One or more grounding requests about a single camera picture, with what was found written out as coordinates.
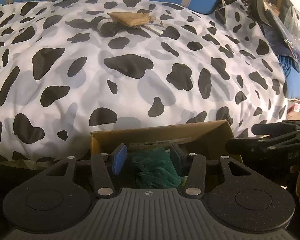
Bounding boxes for teal fluffy cloth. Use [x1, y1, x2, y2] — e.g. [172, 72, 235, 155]
[125, 147, 187, 189]

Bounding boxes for tan drawstring pouch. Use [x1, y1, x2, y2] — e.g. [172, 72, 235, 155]
[108, 12, 164, 28]

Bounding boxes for white fabric tag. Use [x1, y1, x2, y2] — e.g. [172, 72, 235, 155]
[145, 25, 163, 36]

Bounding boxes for cow print blanket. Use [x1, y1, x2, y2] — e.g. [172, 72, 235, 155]
[0, 0, 288, 161]

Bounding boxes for clutter pile of bags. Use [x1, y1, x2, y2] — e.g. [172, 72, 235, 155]
[221, 0, 300, 98]

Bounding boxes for brown cardboard box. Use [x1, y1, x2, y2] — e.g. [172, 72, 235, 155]
[89, 119, 244, 188]

